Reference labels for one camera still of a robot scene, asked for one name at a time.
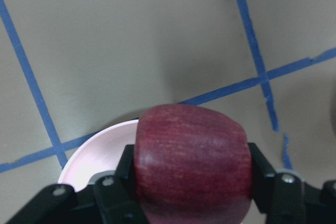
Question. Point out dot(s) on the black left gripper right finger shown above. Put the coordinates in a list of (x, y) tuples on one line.
[(284, 197)]

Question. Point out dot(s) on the red apple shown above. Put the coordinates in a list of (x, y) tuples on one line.
[(192, 165)]

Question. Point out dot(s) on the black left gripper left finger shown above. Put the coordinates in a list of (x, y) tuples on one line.
[(109, 197)]

